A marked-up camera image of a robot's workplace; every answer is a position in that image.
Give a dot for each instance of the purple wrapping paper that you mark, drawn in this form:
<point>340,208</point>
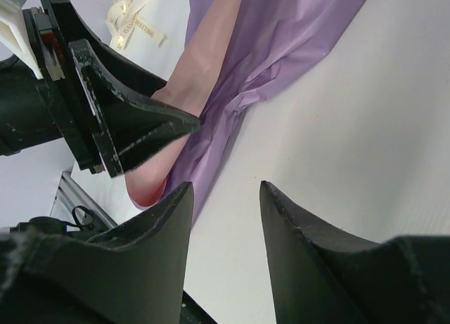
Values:
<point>273,44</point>

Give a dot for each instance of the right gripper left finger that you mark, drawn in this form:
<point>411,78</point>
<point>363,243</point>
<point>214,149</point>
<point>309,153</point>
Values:
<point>105,260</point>

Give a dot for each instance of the pink wrapping paper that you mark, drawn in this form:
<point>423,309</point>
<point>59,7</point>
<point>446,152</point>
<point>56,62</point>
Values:
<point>208,34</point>

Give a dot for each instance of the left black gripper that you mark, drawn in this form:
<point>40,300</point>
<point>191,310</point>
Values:
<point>127,127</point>

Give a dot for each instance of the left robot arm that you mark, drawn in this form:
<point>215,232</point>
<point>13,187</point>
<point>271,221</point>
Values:
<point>25,122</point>

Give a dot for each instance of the cream printed ribbon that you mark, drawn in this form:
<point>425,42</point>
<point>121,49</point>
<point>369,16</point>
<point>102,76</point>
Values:
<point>123,18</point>

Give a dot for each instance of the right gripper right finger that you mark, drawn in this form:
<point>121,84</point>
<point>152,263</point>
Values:
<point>322,274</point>

